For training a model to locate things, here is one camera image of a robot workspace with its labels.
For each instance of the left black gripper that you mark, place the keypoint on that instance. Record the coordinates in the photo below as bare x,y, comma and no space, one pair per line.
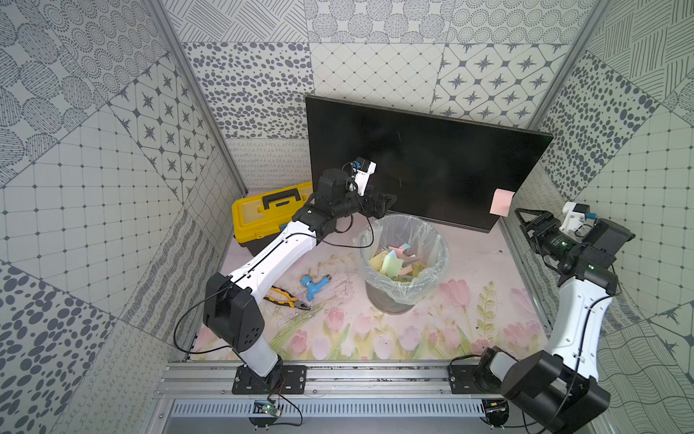
371,203

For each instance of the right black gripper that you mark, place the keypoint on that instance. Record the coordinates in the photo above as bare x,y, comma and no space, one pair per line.
544,217

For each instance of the pink sticky note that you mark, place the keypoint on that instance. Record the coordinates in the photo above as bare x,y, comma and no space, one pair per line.
501,203

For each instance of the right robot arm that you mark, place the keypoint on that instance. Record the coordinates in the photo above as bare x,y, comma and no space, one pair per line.
558,386

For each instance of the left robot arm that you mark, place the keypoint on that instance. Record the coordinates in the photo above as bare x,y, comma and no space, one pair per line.
232,302

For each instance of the black flat monitor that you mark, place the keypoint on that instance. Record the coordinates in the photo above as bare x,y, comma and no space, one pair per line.
440,169

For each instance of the grey bin with plastic liner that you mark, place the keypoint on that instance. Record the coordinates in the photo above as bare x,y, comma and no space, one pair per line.
402,259

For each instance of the blue plastic tool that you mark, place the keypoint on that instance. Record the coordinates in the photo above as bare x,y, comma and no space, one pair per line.
314,287

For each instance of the floral table mat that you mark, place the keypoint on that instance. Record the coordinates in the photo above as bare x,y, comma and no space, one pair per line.
480,302

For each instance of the yellow black toolbox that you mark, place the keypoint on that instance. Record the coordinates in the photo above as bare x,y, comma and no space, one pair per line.
259,219

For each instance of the yellow black pliers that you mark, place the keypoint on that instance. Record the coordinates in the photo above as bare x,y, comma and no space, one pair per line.
283,298

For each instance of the right controller board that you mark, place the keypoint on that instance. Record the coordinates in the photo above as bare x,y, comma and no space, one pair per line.
496,412

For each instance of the controller board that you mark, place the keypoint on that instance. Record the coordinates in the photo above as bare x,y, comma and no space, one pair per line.
496,412
264,414

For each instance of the left controller board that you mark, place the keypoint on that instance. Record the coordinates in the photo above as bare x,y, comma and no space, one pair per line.
264,414

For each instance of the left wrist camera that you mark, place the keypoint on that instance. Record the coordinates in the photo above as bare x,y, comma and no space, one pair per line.
361,171

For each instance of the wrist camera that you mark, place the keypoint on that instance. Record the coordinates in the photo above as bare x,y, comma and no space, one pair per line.
575,217
361,171

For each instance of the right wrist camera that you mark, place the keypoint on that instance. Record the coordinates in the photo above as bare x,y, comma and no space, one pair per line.
575,217

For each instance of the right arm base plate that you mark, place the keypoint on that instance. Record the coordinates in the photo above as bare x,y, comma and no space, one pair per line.
472,379

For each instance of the aluminium mounting rail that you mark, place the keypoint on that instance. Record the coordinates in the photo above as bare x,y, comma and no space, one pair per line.
331,379

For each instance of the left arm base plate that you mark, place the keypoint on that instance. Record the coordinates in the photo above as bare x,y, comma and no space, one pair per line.
285,379

